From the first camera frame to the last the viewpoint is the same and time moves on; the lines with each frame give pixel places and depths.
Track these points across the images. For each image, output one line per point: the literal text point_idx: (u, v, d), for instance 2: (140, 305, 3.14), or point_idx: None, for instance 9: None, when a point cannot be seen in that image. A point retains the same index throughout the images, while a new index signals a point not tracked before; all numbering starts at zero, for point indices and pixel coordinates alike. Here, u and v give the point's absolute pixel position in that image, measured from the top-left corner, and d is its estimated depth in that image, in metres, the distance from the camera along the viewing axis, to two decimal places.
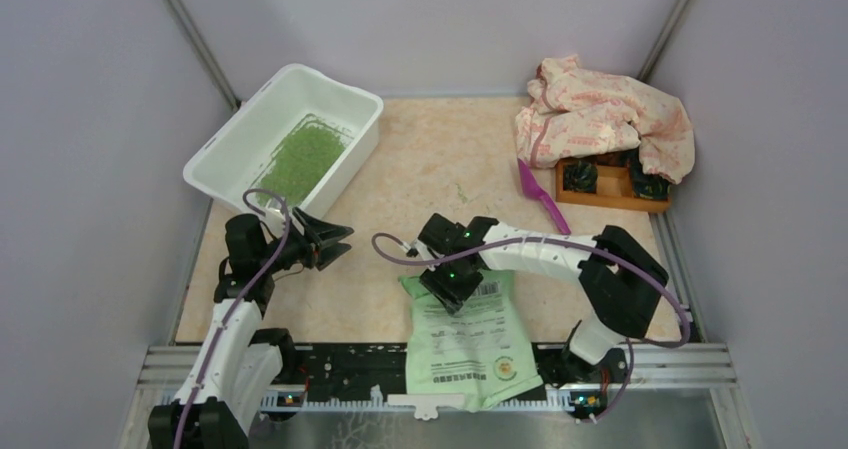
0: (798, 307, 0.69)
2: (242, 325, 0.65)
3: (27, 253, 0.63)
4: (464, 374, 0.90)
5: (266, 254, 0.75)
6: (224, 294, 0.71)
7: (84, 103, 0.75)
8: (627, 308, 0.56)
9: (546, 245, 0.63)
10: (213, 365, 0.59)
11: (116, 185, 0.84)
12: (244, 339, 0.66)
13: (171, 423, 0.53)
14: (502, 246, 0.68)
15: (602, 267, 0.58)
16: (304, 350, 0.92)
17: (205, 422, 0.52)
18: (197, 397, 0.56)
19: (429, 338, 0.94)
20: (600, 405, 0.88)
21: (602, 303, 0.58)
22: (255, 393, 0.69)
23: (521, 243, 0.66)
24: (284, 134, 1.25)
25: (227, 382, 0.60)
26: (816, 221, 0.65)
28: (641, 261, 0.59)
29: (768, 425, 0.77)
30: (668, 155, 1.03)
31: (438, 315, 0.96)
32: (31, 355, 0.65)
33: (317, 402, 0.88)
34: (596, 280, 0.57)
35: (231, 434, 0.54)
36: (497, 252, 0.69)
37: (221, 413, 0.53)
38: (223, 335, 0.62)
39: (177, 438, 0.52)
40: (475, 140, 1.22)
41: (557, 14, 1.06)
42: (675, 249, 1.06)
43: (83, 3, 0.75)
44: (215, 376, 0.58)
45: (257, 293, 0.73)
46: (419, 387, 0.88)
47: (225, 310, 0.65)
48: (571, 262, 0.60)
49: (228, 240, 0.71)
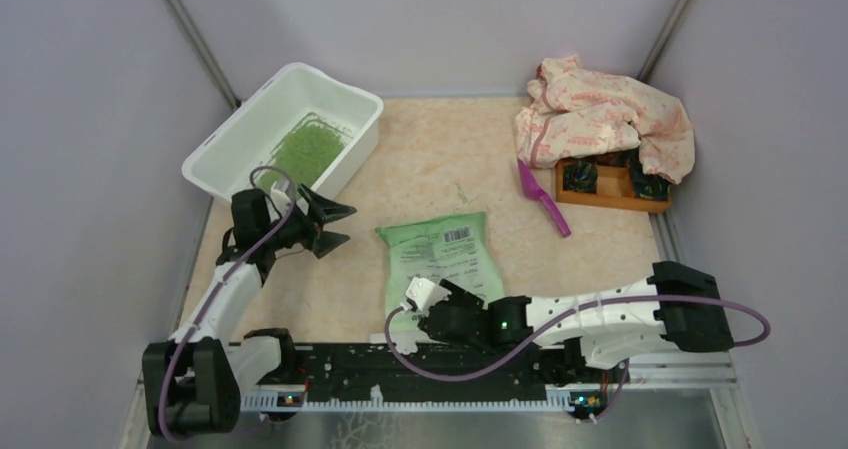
0: (798, 308, 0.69)
2: (241, 283, 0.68)
3: (26, 254, 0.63)
4: None
5: (267, 226, 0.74)
6: (225, 258, 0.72)
7: (83, 101, 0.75)
8: (716, 341, 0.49)
9: (605, 308, 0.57)
10: (211, 312, 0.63)
11: (116, 186, 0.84)
12: (242, 296, 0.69)
13: (164, 360, 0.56)
14: (556, 326, 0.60)
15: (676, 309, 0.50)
16: (304, 350, 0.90)
17: (200, 359, 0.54)
18: (193, 336, 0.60)
19: (405, 280, 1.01)
20: (600, 405, 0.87)
21: (690, 343, 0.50)
22: (252, 363, 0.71)
23: (579, 316, 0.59)
24: (284, 133, 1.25)
25: (222, 332, 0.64)
26: (817, 222, 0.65)
28: (694, 280, 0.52)
29: (769, 426, 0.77)
30: (668, 155, 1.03)
31: (414, 260, 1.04)
32: (32, 355, 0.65)
33: (317, 402, 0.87)
34: (683, 328, 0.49)
35: (224, 373, 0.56)
36: (551, 333, 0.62)
37: (216, 352, 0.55)
38: (223, 287, 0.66)
39: (170, 373, 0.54)
40: (475, 140, 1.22)
41: (559, 14, 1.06)
42: (674, 249, 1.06)
43: (82, 3, 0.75)
44: (211, 322, 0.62)
45: (258, 260, 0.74)
46: (398, 327, 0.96)
47: (225, 268, 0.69)
48: (644, 316, 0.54)
49: (233, 206, 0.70)
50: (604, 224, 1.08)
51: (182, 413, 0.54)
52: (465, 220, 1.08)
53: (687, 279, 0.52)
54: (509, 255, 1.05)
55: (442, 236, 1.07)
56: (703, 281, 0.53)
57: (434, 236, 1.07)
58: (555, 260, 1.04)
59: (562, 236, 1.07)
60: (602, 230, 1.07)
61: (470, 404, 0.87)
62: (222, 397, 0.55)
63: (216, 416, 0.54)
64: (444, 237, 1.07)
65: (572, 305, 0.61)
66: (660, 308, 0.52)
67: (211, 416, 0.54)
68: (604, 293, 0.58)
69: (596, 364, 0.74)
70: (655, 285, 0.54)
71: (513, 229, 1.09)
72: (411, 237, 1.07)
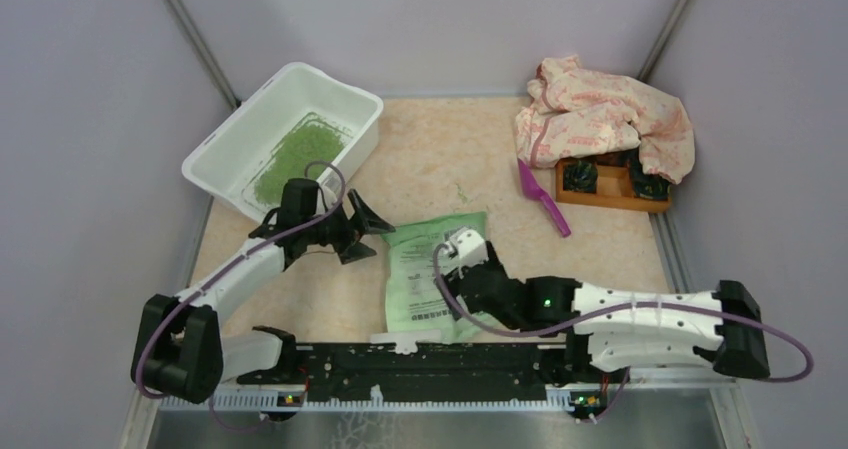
0: (797, 307, 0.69)
2: (262, 262, 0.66)
3: (26, 254, 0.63)
4: (440, 312, 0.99)
5: (310, 217, 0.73)
6: (258, 232, 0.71)
7: (83, 102, 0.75)
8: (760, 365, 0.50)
9: (665, 311, 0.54)
10: (220, 282, 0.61)
11: (116, 186, 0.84)
12: (258, 275, 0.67)
13: (162, 314, 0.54)
14: (606, 316, 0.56)
15: (738, 327, 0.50)
16: (304, 350, 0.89)
17: (191, 325, 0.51)
18: (195, 301, 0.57)
19: (405, 280, 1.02)
20: (600, 405, 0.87)
21: (734, 362, 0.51)
22: (239, 353, 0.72)
23: (638, 310, 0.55)
24: (284, 133, 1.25)
25: (225, 306, 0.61)
26: (817, 221, 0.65)
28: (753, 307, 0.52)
29: (769, 425, 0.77)
30: (668, 155, 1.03)
31: (415, 260, 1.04)
32: (33, 355, 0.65)
33: (317, 402, 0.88)
34: (744, 349, 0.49)
35: (211, 349, 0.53)
36: (598, 322, 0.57)
37: (209, 324, 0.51)
38: (244, 261, 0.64)
39: (161, 329, 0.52)
40: (475, 140, 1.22)
41: (559, 14, 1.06)
42: (674, 249, 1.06)
43: (83, 4, 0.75)
44: (219, 292, 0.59)
45: (289, 246, 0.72)
46: (398, 327, 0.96)
47: (254, 242, 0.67)
48: (704, 328, 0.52)
49: (287, 187, 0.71)
50: (604, 224, 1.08)
51: (160, 370, 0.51)
52: (465, 221, 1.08)
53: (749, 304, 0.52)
54: (509, 254, 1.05)
55: (442, 236, 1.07)
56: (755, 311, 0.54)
57: (434, 236, 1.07)
58: (555, 260, 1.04)
59: (562, 236, 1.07)
60: (602, 230, 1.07)
61: (470, 404, 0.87)
62: (202, 367, 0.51)
63: (189, 385, 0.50)
64: (444, 237, 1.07)
65: (627, 299, 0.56)
66: (723, 323, 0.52)
67: (185, 383, 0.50)
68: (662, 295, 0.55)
69: (603, 365, 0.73)
70: (719, 301, 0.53)
71: (513, 229, 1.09)
72: (411, 237, 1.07)
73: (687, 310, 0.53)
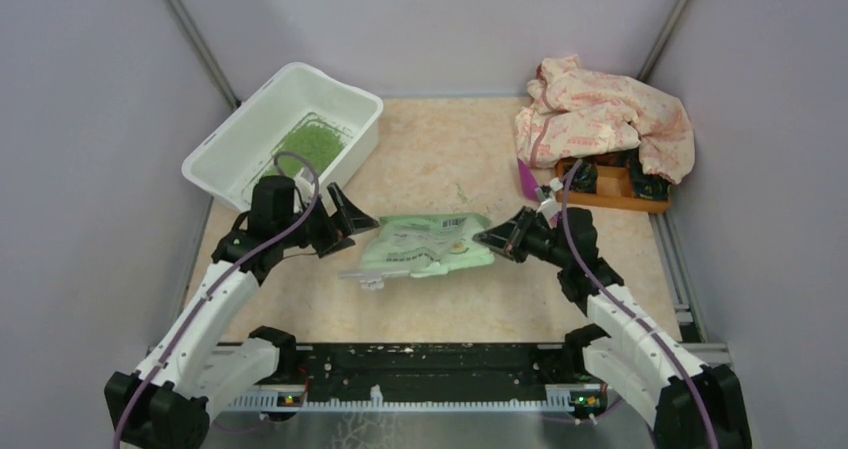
0: (799, 307, 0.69)
2: (228, 297, 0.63)
3: (23, 253, 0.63)
4: (418, 255, 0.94)
5: (284, 223, 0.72)
6: (223, 252, 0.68)
7: (82, 101, 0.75)
8: (686, 438, 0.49)
9: (650, 337, 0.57)
10: (181, 344, 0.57)
11: (115, 185, 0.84)
12: (228, 310, 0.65)
13: (125, 395, 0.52)
14: (611, 308, 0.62)
15: (689, 392, 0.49)
16: (304, 350, 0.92)
17: (155, 408, 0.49)
18: (156, 378, 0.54)
19: (392, 235, 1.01)
20: (600, 406, 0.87)
21: (666, 418, 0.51)
22: (236, 379, 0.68)
23: (632, 325, 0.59)
24: (284, 133, 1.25)
25: (195, 364, 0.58)
26: (817, 219, 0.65)
28: (732, 420, 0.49)
29: (769, 426, 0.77)
30: (668, 155, 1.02)
31: (410, 226, 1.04)
32: (31, 355, 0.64)
33: (317, 402, 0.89)
34: (674, 403, 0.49)
35: (183, 420, 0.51)
36: (604, 311, 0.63)
37: (174, 405, 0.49)
38: (206, 305, 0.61)
39: (126, 414, 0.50)
40: (475, 140, 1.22)
41: (559, 14, 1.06)
42: (675, 250, 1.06)
43: (84, 5, 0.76)
44: (180, 357, 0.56)
45: (257, 259, 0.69)
46: (370, 265, 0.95)
47: (217, 275, 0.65)
48: (665, 371, 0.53)
49: (257, 189, 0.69)
50: (604, 224, 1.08)
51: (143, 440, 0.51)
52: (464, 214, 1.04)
53: (728, 404, 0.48)
54: None
55: (440, 221, 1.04)
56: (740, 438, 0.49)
57: (432, 220, 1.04)
58: None
59: None
60: (603, 229, 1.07)
61: (470, 404, 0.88)
62: (178, 438, 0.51)
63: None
64: (441, 223, 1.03)
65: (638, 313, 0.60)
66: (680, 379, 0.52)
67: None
68: (663, 334, 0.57)
69: (588, 357, 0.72)
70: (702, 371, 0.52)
71: None
72: (411, 219, 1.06)
73: (668, 354, 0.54)
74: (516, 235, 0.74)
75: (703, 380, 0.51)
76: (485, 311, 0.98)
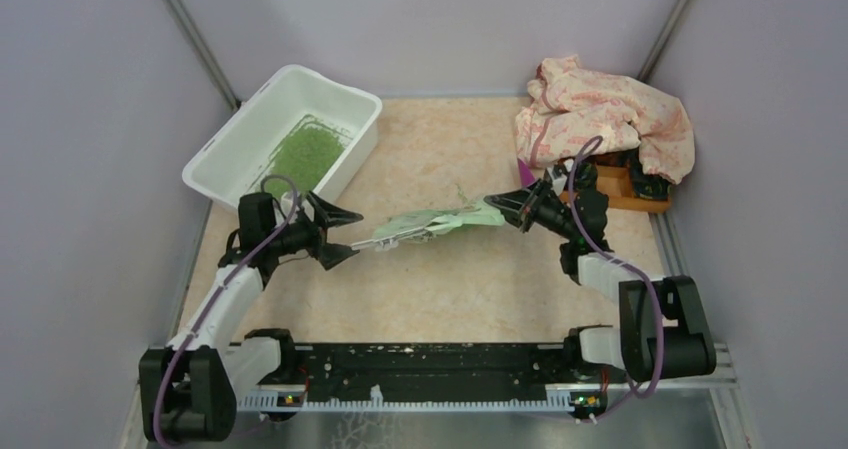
0: (798, 306, 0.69)
2: (242, 286, 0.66)
3: (23, 252, 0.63)
4: (425, 220, 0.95)
5: (273, 230, 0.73)
6: (228, 260, 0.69)
7: (81, 102, 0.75)
8: (637, 320, 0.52)
9: (616, 266, 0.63)
10: (209, 318, 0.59)
11: (115, 184, 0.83)
12: (243, 299, 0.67)
13: (162, 367, 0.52)
14: (600, 259, 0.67)
15: (641, 283, 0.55)
16: (304, 350, 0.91)
17: (195, 369, 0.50)
18: (190, 344, 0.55)
19: (404, 217, 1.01)
20: (600, 406, 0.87)
21: (623, 313, 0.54)
22: (249, 368, 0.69)
23: (608, 263, 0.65)
24: (282, 136, 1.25)
25: (221, 338, 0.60)
26: (817, 217, 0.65)
28: (692, 326, 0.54)
29: (769, 425, 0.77)
30: (668, 155, 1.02)
31: (419, 212, 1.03)
32: (31, 355, 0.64)
33: (317, 402, 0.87)
34: (626, 286, 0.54)
35: (220, 386, 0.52)
36: (591, 263, 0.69)
37: (213, 361, 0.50)
38: (225, 291, 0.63)
39: (164, 384, 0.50)
40: (475, 140, 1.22)
41: (560, 13, 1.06)
42: (674, 249, 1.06)
43: (83, 4, 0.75)
44: (210, 329, 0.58)
45: (261, 263, 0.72)
46: (383, 231, 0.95)
47: (227, 272, 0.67)
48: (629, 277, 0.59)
49: (241, 204, 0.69)
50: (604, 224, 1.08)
51: (175, 422, 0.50)
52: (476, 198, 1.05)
53: (682, 297, 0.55)
54: (508, 254, 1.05)
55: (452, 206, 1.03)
56: (703, 348, 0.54)
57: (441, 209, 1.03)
58: (555, 261, 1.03)
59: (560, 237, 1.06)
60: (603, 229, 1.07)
61: (470, 404, 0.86)
62: (217, 405, 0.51)
63: (211, 427, 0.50)
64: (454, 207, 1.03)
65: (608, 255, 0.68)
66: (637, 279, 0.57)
67: (205, 425, 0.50)
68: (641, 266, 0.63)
69: (583, 340, 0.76)
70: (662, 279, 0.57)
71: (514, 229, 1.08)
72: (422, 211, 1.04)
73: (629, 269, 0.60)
74: (533, 200, 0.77)
75: (666, 292, 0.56)
76: (485, 311, 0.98)
